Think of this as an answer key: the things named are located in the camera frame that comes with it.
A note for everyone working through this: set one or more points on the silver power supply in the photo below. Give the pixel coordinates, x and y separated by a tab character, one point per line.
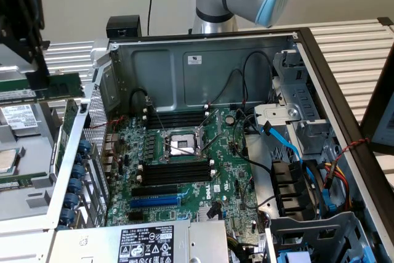
92	244

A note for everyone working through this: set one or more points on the round coin battery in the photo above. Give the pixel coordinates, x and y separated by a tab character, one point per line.
229	119

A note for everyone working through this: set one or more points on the blue card retention clip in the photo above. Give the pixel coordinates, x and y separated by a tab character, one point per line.
66	214
83	147
78	170
74	185
71	199

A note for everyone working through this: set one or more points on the grey parts rack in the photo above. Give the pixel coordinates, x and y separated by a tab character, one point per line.
34	149

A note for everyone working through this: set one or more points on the white case sticker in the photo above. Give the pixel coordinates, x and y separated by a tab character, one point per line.
194	59

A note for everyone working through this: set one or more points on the long black expansion slot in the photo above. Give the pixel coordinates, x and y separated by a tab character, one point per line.
154	191

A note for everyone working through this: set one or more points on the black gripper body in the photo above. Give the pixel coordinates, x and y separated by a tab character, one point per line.
18	4

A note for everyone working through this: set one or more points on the open PC case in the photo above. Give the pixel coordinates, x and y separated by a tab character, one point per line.
212	75

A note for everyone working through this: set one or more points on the blue expansion slot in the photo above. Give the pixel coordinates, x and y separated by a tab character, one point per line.
154	202

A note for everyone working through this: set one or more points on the silver CPU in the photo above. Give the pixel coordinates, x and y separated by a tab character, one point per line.
6	161

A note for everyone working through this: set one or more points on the blue plastic tab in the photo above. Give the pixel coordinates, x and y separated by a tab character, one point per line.
369	252

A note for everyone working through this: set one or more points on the green Dell motherboard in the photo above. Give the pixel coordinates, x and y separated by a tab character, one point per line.
227	167

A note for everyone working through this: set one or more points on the grey drive cage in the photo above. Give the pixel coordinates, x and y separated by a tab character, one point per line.
307	229

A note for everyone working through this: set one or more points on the short black expansion slot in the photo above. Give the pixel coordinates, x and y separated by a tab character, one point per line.
137	216

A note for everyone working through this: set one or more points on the black RAM slot white latches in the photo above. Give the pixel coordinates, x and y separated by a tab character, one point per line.
178	113
175	175
175	165
178	121

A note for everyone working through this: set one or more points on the black table end cap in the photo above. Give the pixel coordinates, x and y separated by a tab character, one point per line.
46	44
385	21

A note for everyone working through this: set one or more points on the metal disk bay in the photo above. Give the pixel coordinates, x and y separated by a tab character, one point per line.
307	99

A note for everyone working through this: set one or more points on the black fan shroud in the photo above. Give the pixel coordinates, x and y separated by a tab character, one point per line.
286	183

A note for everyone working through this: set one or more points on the black framed monitor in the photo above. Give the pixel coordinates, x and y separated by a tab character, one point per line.
369	118

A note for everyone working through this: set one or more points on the silver hard disk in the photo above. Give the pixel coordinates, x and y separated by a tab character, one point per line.
18	118

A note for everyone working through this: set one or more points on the green RAM stick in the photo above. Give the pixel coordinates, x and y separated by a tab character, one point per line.
9	185
64	86

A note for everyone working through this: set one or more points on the CPU socket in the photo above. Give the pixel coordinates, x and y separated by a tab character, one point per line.
180	144

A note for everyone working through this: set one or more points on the black box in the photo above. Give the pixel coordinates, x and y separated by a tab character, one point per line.
123	26

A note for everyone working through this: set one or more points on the thin metal locking lever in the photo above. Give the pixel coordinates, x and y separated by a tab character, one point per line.
215	142
157	115

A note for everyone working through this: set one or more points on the green graphics card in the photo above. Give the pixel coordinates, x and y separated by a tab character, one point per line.
66	121

